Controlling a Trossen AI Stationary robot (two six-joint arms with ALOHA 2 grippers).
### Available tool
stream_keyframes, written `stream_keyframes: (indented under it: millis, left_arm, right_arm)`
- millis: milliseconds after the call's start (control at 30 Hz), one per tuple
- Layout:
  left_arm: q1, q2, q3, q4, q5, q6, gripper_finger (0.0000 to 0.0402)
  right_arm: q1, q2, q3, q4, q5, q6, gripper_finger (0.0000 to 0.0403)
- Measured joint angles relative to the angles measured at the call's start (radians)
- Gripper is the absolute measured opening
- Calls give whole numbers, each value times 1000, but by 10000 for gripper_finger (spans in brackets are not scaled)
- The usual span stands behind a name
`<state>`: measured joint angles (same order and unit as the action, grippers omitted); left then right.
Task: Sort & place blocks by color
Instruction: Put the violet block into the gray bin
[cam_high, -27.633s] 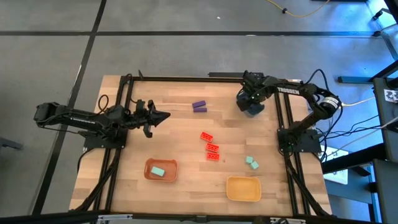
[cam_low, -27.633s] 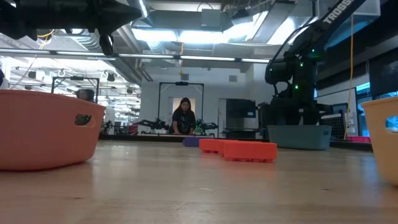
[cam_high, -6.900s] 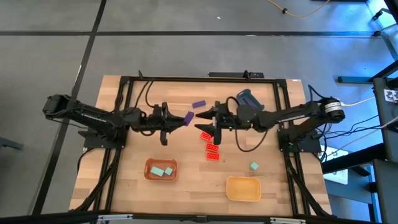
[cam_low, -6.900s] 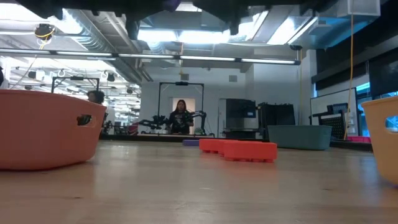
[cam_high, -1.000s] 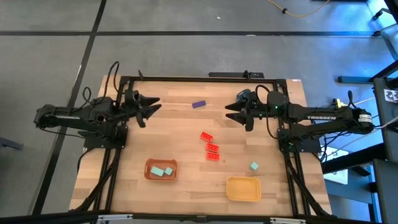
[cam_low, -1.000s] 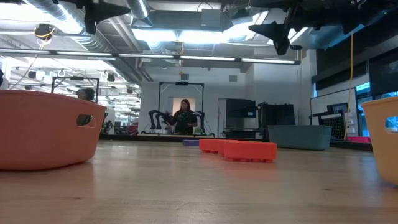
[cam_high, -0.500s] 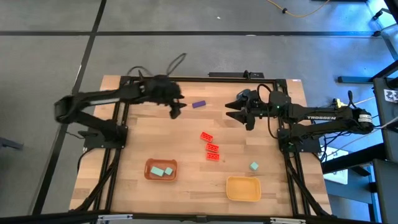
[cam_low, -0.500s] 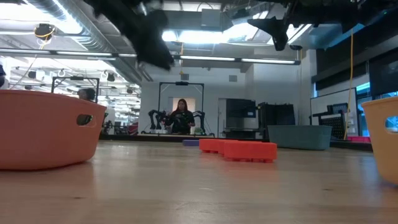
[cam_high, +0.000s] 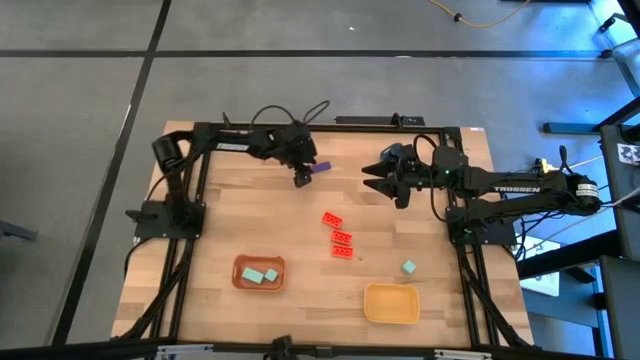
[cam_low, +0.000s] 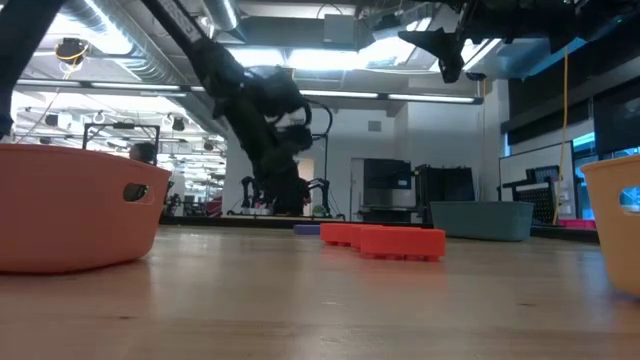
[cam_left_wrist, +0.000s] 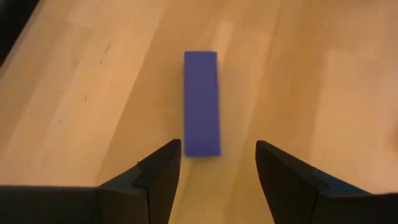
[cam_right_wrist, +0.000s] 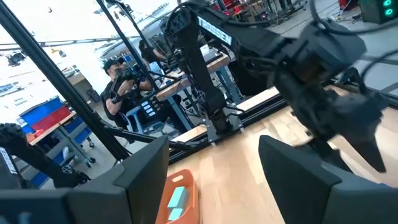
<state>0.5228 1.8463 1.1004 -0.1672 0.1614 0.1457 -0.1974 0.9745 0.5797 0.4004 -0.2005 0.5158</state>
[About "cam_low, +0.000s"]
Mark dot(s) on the purple building block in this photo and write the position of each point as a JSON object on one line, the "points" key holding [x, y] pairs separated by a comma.
{"points": [[306, 229]]}

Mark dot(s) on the orange plastic basket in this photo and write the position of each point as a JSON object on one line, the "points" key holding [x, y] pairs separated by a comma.
{"points": [[65, 210]]}

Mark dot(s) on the black perforated chair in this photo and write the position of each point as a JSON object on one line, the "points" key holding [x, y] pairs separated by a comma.
{"points": [[542, 200]]}

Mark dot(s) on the red studded building block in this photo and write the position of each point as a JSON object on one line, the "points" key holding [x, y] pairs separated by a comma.
{"points": [[355, 235], [335, 234], [402, 242]]}

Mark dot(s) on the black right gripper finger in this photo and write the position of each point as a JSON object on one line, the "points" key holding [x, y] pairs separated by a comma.
{"points": [[430, 35], [434, 46]]}

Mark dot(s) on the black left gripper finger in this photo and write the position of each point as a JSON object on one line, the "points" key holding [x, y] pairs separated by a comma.
{"points": [[299, 190], [276, 185]]}

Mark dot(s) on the black aluminium table frame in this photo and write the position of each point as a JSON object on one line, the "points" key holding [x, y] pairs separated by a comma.
{"points": [[225, 221]]}

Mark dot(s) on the blue-grey plastic basket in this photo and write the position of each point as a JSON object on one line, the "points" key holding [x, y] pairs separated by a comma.
{"points": [[480, 222]]}

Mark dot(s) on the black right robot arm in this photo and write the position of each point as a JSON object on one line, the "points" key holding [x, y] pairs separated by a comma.
{"points": [[550, 20]]}

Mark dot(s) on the black storage cabinet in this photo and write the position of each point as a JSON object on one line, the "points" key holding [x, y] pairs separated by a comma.
{"points": [[445, 185]]}

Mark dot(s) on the yellow plastic basket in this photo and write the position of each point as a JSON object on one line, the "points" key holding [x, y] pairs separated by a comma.
{"points": [[607, 235]]}

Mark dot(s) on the black background robot arm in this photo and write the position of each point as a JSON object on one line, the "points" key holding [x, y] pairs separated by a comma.
{"points": [[320, 187], [248, 190]]}

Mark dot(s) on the person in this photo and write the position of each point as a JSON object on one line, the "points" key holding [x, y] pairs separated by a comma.
{"points": [[144, 152]]}

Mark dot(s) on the black monitor cabinet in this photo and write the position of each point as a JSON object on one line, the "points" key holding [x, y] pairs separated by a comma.
{"points": [[387, 175]]}

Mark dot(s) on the round silver ventilation duct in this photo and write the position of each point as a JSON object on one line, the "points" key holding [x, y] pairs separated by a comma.
{"points": [[222, 12]]}

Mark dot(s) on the pink box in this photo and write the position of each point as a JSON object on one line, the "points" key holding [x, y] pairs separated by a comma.
{"points": [[577, 224]]}

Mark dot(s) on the large ribbed ventilation duct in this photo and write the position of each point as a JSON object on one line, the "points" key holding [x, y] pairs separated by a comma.
{"points": [[150, 70]]}

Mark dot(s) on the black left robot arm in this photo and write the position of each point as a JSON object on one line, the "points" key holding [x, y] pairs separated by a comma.
{"points": [[200, 55]]}

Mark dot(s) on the thin black gantry frame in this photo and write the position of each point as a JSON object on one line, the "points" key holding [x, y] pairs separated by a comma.
{"points": [[122, 125]]}

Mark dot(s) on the grey ceiling box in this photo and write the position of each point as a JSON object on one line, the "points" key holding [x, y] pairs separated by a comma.
{"points": [[340, 30]]}

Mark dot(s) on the long ceiling light rail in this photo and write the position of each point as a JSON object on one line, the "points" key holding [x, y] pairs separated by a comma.
{"points": [[340, 94]]}

